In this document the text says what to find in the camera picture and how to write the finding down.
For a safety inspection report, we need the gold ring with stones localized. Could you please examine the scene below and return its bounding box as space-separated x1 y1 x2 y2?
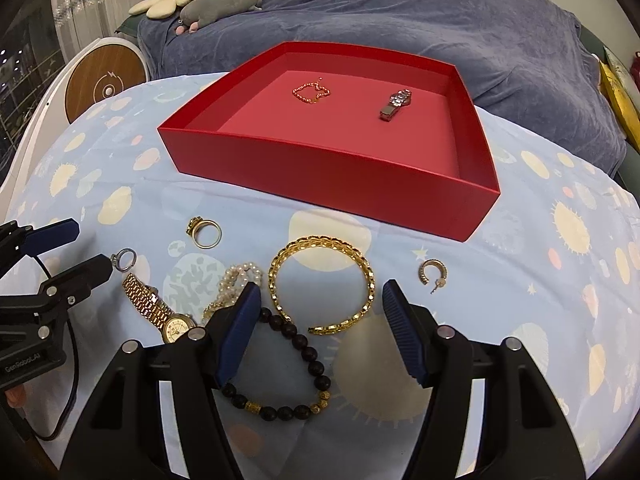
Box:
186 216 223 249

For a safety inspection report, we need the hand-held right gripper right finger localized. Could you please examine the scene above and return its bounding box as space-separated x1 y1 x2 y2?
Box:
382 280 587 480

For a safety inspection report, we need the white furniture edge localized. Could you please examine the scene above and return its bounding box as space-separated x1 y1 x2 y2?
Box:
0 62 71 201

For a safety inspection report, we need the red cardboard box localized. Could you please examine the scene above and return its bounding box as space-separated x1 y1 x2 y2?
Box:
157 41 502 244

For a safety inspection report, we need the gold chain link bracelet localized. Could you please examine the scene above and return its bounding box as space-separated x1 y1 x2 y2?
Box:
268 235 375 337

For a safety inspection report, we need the silver metal watch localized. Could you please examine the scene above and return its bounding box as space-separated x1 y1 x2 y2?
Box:
378 89 414 122

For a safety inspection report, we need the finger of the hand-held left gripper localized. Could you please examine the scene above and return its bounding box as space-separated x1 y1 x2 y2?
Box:
0 255 115 340
0 219 80 278

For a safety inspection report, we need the black cable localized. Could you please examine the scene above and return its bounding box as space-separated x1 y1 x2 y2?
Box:
22 255 81 443

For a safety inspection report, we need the gold wrist watch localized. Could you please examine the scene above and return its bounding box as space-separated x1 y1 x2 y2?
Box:
122 273 198 345

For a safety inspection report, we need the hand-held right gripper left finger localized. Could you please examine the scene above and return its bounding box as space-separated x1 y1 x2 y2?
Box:
60 282 263 480

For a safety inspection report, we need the round white wooden device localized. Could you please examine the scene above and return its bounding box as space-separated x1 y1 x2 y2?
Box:
65 36 147 123

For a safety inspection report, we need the blue grey plush blanket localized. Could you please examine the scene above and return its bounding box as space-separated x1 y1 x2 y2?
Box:
137 0 628 178

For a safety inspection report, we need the flower shaped cushion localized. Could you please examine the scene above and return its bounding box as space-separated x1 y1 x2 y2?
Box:
129 0 221 21

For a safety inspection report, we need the gold hoop earring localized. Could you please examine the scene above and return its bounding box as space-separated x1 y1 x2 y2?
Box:
418 259 449 295

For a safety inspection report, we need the black bead bracelet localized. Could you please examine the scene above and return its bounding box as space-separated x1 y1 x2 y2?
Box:
220 307 335 422

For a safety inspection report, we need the yellow cushion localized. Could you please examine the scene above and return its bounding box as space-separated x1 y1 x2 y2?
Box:
598 47 640 141

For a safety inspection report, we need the grey plush toy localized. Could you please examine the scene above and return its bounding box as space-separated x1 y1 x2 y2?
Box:
172 0 264 36

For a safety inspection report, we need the thin rose gold chain bracelet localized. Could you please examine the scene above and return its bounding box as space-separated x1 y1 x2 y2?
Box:
292 76 333 106

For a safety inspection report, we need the pearl bracelet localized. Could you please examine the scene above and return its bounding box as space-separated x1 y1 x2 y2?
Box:
201 261 264 326

